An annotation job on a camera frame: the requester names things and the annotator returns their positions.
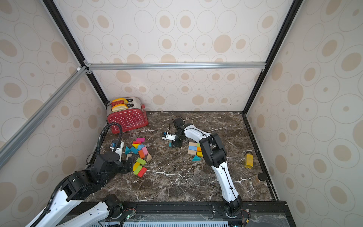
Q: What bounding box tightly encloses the silver aluminium rail back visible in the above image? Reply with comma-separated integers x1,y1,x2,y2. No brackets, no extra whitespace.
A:
87,61,266,71

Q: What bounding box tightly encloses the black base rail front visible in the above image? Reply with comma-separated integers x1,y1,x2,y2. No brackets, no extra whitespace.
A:
91,201,296,227

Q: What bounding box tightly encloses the yellow toy bottle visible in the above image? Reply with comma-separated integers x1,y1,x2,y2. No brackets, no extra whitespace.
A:
244,151,253,169

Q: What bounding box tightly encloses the silver aluminium rail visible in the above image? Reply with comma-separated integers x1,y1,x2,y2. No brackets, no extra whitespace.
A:
87,61,266,71
1,66,87,167

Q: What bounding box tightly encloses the black corner frame post left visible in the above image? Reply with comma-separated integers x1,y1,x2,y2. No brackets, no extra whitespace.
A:
41,0,108,106

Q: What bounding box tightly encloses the natural wood rectangular block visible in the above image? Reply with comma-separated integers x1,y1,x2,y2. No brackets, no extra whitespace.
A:
189,142,198,147

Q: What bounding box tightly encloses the toy bread slice rear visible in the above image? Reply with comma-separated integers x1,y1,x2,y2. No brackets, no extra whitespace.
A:
111,98,133,107

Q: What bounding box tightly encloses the black lid wooden jar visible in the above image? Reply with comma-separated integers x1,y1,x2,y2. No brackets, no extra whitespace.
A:
251,173,268,186

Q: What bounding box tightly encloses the teal triangular block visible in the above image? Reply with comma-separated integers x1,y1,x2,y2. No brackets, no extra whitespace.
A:
192,156,201,162
125,146,130,155

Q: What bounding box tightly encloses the light blue triangular block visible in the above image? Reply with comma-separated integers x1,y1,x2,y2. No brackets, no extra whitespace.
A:
137,144,145,151

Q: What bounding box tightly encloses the black corner frame post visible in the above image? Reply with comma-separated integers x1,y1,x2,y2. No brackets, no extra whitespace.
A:
41,0,108,106
243,0,303,116

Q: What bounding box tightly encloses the silver aluminium rail left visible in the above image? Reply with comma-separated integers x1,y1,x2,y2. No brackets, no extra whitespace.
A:
1,66,87,167

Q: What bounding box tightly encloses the pink rectangular block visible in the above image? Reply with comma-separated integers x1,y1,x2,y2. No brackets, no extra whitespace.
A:
142,147,148,156

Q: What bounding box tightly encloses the toy bread slice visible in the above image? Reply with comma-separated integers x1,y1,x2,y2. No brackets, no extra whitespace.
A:
112,104,128,112
111,98,133,107

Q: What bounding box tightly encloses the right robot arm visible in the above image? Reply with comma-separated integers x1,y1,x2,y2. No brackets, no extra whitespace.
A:
163,116,243,217

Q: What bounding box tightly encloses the red polka dot toy toaster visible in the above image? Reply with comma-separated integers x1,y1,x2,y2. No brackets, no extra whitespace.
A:
106,97,149,132

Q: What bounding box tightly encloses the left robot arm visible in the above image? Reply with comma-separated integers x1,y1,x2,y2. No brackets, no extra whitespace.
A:
28,151,134,227

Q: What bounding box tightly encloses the orange-red rectangular block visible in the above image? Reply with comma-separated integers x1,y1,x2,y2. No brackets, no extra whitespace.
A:
139,150,145,159

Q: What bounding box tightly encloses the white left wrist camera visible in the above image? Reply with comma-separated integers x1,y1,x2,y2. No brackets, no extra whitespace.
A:
110,140,124,161

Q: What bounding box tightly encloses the natural wood triangular block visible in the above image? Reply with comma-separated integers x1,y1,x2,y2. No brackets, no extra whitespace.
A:
146,153,152,162

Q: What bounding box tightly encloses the lime green block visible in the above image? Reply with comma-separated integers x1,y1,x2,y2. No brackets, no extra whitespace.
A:
137,158,146,165
133,166,143,176

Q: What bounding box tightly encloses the black corner frame post right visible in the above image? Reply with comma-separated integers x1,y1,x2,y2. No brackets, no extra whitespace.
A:
243,0,303,116

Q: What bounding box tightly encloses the light blue rectangular block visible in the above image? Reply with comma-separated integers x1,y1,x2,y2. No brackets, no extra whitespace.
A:
189,146,198,151

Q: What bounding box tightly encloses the toy bread slice front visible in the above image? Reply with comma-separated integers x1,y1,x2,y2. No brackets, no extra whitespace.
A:
112,104,128,112

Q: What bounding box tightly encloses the black corrugated cable hose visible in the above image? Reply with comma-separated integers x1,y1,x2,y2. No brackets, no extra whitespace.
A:
96,122,123,155

